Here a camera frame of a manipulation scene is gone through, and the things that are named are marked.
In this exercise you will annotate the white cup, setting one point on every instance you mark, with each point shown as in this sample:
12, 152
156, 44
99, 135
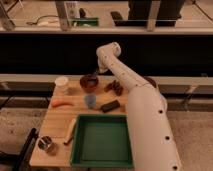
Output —
62, 83

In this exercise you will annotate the black rectangular block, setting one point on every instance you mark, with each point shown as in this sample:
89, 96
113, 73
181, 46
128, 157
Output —
110, 106

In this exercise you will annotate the brown grape bunch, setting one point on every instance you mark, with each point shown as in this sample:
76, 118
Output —
115, 86

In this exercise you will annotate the green plastic tray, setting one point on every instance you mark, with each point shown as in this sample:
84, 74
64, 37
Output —
101, 141

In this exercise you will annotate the black chair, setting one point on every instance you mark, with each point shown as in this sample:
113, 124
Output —
20, 157

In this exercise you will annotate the blue plastic cup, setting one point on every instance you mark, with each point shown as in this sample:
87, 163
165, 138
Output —
90, 100

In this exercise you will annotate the red bowl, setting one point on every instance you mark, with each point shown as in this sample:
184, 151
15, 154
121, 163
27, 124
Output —
88, 83

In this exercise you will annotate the wooden handled knife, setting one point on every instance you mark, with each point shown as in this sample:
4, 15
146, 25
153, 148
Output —
70, 132

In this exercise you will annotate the orange carrot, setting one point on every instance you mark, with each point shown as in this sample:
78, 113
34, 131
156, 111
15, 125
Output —
55, 104

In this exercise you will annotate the dark red plate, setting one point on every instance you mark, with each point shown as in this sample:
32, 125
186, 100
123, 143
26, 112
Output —
151, 81

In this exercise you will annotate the dish brush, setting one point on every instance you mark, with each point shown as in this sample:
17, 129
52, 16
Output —
94, 75

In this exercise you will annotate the metal cup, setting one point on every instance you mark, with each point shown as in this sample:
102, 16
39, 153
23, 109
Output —
46, 144

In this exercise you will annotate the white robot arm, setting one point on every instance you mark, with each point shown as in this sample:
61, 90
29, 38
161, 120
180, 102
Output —
151, 138

